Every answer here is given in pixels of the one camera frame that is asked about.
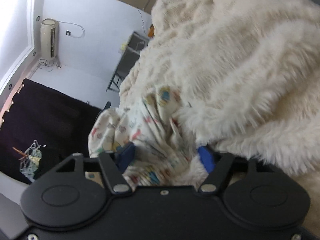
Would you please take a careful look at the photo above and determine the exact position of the beige standing air conditioner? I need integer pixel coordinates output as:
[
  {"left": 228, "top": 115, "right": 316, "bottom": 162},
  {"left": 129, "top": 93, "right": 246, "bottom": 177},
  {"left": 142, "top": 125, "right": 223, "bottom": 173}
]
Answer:
[{"left": 40, "top": 18, "right": 59, "bottom": 61}]

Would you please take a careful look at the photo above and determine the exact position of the cream fluffy blanket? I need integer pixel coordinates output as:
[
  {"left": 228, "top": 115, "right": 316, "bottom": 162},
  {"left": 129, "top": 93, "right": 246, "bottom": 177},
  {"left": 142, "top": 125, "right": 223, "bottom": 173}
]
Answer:
[{"left": 120, "top": 0, "right": 319, "bottom": 189}]

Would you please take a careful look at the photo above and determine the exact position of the grey metal desk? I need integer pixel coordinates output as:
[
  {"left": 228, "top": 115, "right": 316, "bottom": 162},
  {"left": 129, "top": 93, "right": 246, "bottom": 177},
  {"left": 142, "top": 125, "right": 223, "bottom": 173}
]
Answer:
[{"left": 106, "top": 31, "right": 150, "bottom": 93}]

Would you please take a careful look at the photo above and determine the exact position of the black curtain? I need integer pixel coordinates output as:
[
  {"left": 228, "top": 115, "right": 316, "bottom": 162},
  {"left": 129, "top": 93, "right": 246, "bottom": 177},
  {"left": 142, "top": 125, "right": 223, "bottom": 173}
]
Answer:
[{"left": 1, "top": 79, "right": 101, "bottom": 184}]

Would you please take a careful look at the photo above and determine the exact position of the orange box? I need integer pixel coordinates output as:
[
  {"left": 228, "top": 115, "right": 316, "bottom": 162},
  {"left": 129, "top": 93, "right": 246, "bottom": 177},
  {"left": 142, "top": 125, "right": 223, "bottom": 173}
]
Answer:
[{"left": 148, "top": 24, "right": 155, "bottom": 38}]

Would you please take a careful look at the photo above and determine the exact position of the patterned cream children's garment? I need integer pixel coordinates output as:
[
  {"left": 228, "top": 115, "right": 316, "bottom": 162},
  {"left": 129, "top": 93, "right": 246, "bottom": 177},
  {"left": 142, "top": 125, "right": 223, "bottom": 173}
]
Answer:
[{"left": 88, "top": 86, "right": 207, "bottom": 188}]

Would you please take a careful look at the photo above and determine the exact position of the bundle of wire hangers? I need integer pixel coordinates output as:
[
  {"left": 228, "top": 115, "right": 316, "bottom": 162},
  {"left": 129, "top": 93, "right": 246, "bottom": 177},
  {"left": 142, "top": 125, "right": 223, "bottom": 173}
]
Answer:
[{"left": 12, "top": 140, "right": 42, "bottom": 182}]

